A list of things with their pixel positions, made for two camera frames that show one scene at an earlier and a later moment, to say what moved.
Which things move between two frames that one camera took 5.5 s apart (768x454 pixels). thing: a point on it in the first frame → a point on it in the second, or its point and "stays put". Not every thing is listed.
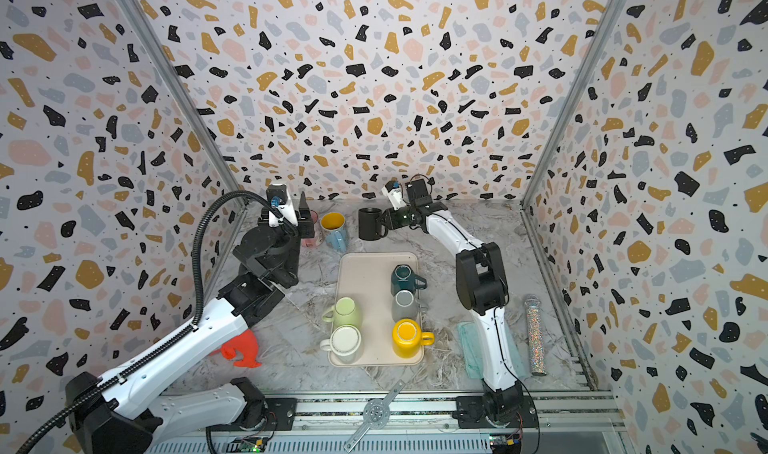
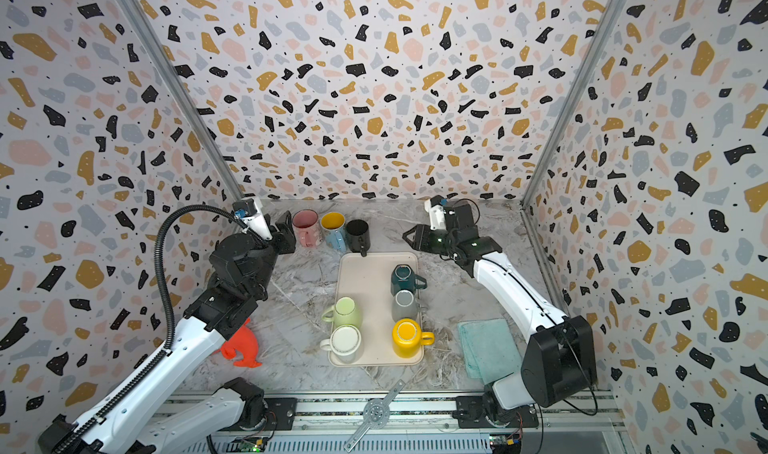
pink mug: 312,242 stays put
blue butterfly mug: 334,226 stays put
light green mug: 344,312 stays put
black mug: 369,228 → 359,237
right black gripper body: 389,219 → 429,238
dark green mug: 404,278 stays put
